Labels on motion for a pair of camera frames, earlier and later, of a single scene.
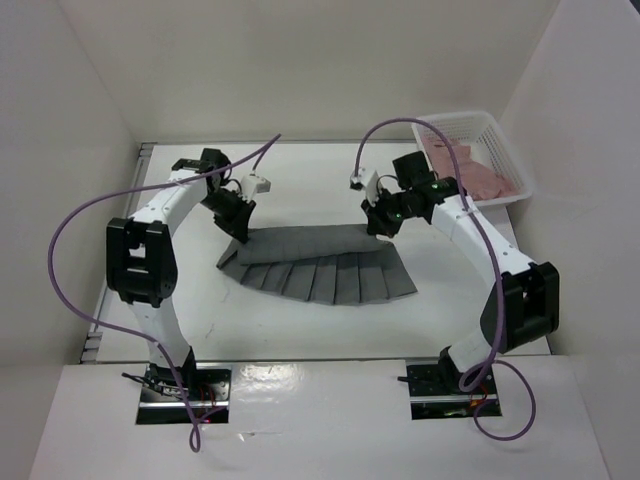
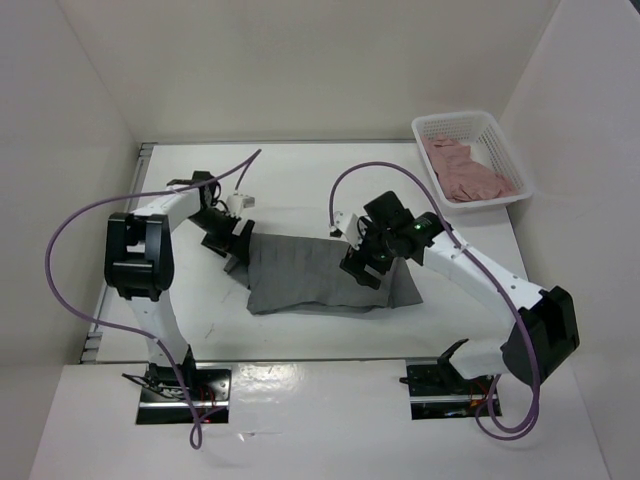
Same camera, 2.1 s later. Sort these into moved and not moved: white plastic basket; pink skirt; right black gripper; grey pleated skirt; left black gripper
Moved: right black gripper; left black gripper; grey pleated skirt
Not moved: pink skirt; white plastic basket
